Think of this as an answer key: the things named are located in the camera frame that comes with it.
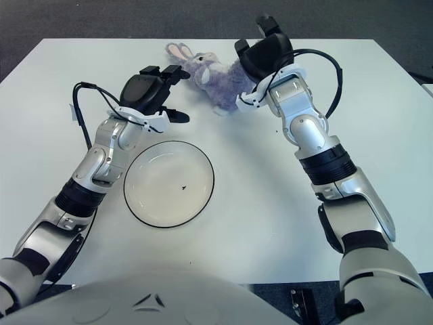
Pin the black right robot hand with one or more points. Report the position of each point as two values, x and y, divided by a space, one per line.
267 55

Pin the black metal bracket with screws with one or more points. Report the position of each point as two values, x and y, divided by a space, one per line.
301 304

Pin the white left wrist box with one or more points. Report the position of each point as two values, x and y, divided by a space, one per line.
157 123

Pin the light grey robot torso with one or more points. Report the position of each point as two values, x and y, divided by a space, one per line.
186 298

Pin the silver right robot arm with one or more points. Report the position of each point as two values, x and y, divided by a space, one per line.
308 128

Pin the purple plush rabbit doll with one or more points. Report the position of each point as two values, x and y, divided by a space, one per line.
220 84

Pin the light grey desk corner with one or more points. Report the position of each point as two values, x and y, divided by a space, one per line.
429 93

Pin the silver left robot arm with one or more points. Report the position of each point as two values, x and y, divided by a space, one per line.
101 159

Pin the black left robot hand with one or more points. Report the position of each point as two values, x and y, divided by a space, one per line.
142 91

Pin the white plate with black rim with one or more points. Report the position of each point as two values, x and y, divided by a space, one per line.
162 189

